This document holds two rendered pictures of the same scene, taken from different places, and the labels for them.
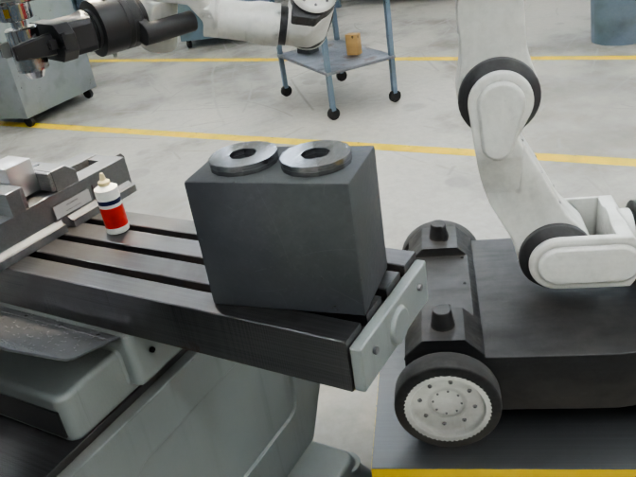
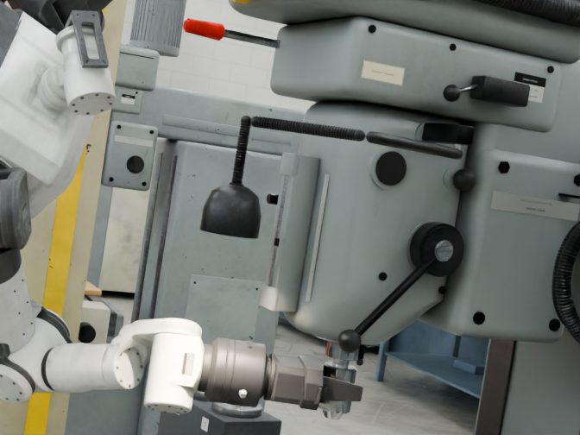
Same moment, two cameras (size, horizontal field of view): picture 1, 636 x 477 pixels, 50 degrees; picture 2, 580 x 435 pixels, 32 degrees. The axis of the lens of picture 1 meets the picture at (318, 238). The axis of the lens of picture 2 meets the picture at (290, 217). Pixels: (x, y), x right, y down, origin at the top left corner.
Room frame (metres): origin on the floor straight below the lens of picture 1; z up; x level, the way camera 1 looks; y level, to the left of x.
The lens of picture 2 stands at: (2.34, 1.03, 1.54)
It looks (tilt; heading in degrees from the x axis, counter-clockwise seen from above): 3 degrees down; 211
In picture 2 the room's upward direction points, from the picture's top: 9 degrees clockwise
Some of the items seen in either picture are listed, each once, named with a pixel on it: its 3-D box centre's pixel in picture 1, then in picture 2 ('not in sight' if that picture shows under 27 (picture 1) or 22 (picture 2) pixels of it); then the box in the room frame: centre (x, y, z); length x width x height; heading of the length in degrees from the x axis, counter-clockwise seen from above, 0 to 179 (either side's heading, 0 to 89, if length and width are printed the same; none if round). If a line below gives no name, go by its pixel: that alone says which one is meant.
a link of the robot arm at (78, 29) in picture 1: (82, 33); (273, 379); (1.13, 0.32, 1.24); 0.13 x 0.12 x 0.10; 38
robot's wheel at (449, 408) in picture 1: (447, 400); not in sight; (0.99, -0.19, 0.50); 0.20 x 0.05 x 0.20; 78
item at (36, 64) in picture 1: (28, 51); (336, 390); (1.08, 0.39, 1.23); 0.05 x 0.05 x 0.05
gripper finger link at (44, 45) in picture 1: (35, 48); not in sight; (1.05, 0.37, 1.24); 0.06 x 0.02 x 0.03; 129
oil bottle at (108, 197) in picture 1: (110, 202); not in sight; (1.11, 0.35, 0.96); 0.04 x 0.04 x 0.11
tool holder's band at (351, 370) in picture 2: (21, 30); (339, 368); (1.08, 0.39, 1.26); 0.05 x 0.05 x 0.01
